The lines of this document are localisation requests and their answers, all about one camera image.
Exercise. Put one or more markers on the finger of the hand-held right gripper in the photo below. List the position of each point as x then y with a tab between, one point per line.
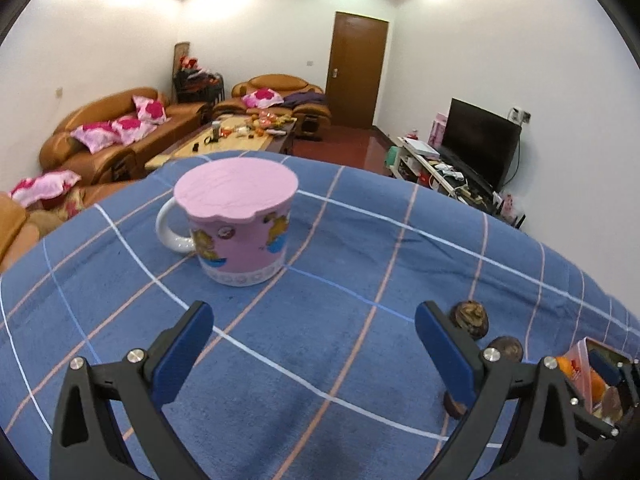
602	365
595	417

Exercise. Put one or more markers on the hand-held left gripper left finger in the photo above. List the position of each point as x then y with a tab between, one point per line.
185	355

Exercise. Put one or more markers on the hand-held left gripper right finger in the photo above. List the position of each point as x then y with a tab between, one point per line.
442	355

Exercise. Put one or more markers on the large orange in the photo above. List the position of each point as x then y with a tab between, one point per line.
596	385

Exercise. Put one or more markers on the red printed tin box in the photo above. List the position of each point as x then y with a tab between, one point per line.
580	360

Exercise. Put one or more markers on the sprouted dark water chestnut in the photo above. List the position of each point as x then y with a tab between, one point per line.
469	317

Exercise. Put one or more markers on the cut white-topped water chestnut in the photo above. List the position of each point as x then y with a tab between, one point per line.
454	405

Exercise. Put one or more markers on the smooth dark water chestnut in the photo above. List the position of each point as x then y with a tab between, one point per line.
506	349

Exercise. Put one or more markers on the pink cartoon mug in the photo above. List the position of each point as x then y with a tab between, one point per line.
240	250

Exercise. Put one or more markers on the blue plaid cloth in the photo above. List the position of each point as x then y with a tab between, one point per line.
310	340

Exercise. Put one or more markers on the small pink patterned bag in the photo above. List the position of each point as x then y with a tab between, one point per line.
507	207

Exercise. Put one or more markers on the pink mug lid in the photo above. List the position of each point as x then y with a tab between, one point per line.
235	187

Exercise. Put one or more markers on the white television stand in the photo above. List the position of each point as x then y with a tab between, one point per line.
425	167

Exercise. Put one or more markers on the pale green bin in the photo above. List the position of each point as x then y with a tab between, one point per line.
395	162

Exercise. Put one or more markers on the wooden coffee table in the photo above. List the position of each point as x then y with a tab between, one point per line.
200	147

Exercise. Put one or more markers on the flat white box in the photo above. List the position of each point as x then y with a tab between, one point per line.
421	147

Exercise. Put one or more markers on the black television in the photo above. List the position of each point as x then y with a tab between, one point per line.
477	142

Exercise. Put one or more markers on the pink floral pillow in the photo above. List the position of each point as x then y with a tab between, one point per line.
134	129
150	109
261	98
45	186
96	137

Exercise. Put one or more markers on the pink gift box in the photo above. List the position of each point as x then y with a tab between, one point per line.
438	130

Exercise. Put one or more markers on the dark bottle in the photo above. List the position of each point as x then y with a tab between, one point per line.
216	131

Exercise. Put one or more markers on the assorted food pile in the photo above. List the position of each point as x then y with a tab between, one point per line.
260	122

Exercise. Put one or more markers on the long brown leather sofa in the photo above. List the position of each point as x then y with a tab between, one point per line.
100	107

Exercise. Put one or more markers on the chair with piled clothes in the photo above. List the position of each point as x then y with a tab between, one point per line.
197	85

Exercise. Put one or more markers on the purple blanket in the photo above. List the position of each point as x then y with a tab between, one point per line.
305	99

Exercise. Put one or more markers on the brown leather armchair sofa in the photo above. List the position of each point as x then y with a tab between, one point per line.
270	82

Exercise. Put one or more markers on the brown wooden door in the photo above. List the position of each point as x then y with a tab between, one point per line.
357	70

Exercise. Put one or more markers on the framed picture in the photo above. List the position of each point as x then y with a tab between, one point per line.
181	52

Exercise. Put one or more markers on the wall power socket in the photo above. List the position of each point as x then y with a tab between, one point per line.
519	114

